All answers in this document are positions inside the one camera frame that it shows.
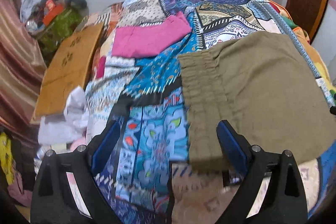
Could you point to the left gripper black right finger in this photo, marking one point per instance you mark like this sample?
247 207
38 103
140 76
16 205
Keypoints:
285 199

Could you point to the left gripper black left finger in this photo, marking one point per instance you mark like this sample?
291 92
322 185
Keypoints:
53 201

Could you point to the olive khaki pants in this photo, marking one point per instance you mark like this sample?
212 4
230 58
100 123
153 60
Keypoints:
265 89

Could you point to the white crumpled cloth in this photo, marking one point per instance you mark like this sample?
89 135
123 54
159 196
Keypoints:
68 126

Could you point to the blue patchwork bed sheet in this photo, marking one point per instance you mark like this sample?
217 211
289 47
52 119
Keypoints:
145 94

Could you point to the brown cardboard box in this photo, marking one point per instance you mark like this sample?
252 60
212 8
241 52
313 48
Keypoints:
70 68

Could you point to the striped pink curtain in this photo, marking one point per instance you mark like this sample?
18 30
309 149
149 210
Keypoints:
22 71

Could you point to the green storage bag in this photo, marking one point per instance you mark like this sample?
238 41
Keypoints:
61 27

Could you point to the pink folded garment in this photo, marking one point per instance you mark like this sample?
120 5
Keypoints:
149 41

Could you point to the orange box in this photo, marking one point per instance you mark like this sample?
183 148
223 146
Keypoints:
58 9

